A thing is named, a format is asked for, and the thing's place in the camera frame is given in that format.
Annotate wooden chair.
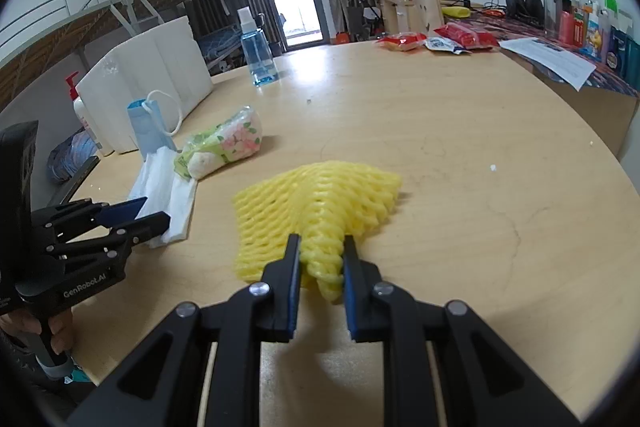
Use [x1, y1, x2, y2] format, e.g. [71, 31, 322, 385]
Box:
[412, 0, 446, 32]

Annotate clear blue spray bottle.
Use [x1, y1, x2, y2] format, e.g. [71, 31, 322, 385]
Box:
[237, 7, 279, 86]

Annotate white foam box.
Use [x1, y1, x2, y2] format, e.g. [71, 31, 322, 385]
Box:
[76, 17, 213, 155]

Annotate red snack packet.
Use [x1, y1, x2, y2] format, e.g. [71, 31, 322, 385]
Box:
[375, 33, 426, 52]
[434, 22, 501, 51]

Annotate row of toiletry bottles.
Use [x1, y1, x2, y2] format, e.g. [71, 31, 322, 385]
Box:
[541, 0, 640, 78]

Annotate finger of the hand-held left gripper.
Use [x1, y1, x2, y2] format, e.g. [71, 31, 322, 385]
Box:
[44, 197, 149, 236]
[47, 213, 172, 264]

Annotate person's left hand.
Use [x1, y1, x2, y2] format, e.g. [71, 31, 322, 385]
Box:
[0, 309, 76, 358]

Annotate wooden drawer cabinet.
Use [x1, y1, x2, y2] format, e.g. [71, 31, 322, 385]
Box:
[374, 0, 418, 35]

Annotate white paper sheet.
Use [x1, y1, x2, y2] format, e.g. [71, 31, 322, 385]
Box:
[498, 37, 597, 91]

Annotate black headphones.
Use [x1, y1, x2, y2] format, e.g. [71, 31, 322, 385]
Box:
[505, 0, 543, 25]

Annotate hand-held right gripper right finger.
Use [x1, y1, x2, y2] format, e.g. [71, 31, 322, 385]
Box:
[342, 234, 581, 427]

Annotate white lotion bottle red pump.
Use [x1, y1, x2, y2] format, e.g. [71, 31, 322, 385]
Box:
[65, 72, 101, 158]

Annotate blue checked quilt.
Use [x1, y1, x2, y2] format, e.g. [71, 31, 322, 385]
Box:
[47, 129, 98, 185]

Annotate metal bunk bed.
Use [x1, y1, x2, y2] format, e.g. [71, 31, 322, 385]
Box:
[115, 0, 251, 72]
[0, 0, 166, 208]

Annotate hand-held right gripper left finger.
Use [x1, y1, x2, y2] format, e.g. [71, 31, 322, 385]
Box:
[67, 233, 304, 427]

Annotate white tower fan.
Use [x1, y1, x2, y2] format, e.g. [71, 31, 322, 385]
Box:
[319, 0, 335, 42]

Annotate yellow foam net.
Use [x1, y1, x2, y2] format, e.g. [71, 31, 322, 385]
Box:
[232, 161, 403, 303]

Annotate white tissue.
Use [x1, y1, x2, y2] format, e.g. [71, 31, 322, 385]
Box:
[129, 147, 198, 249]

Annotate patterned desk cloth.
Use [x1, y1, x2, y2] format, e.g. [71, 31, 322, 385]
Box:
[440, 4, 640, 98]

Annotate blue face mask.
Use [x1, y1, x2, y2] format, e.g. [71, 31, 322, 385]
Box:
[126, 90, 182, 160]

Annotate wooden side desk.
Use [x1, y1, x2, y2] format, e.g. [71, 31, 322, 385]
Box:
[520, 57, 640, 158]

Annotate white snack packet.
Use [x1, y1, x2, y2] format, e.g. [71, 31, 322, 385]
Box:
[424, 37, 471, 56]

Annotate floral tissue packet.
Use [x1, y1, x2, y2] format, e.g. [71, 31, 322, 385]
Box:
[174, 106, 264, 180]

